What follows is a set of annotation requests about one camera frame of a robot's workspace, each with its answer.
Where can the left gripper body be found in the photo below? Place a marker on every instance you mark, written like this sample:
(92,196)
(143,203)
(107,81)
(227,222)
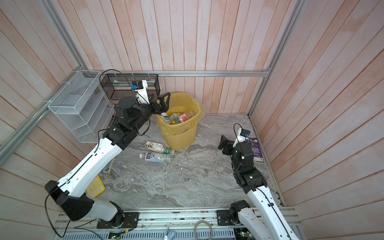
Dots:
(153,108)

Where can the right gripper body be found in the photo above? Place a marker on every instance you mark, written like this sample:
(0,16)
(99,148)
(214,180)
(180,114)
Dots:
(229,150)

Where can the blue label clear bottle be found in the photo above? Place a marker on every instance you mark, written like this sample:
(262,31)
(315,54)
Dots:
(166,118)

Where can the white yellow vitamin bottle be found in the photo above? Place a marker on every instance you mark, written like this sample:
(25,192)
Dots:
(175,118)

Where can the red label clear bottle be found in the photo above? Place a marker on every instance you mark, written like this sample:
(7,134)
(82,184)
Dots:
(186,116)

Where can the crane label clear bottle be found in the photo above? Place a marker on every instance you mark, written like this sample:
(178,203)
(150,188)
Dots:
(156,147)

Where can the oolong tea label bottle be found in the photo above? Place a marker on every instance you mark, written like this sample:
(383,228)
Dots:
(156,157)

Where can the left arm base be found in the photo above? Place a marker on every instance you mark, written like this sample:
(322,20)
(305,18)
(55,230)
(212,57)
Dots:
(122,219)

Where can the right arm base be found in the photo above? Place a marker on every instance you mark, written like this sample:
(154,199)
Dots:
(230,217)

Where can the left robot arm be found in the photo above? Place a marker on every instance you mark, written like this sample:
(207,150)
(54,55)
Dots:
(70,191)

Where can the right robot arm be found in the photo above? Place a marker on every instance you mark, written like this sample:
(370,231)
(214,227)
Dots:
(274,226)

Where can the yellow plastic bin liner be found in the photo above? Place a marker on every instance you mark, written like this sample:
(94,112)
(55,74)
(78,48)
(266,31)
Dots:
(181,103)

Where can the yellow ribbed trash bin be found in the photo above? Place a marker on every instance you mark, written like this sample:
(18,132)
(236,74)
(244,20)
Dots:
(181,141)

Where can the purple paperback book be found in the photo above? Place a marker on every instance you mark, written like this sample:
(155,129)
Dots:
(257,150)

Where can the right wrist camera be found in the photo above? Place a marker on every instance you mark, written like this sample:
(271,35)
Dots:
(243,136)

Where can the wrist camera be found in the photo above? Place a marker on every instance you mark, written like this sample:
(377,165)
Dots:
(243,136)
(140,89)

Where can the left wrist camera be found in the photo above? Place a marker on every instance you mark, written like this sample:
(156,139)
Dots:
(140,89)

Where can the black mesh wall basket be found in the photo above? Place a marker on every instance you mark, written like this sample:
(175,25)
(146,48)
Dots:
(118,86)

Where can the white wire mesh shelf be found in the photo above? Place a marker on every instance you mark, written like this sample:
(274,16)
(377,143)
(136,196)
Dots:
(83,107)

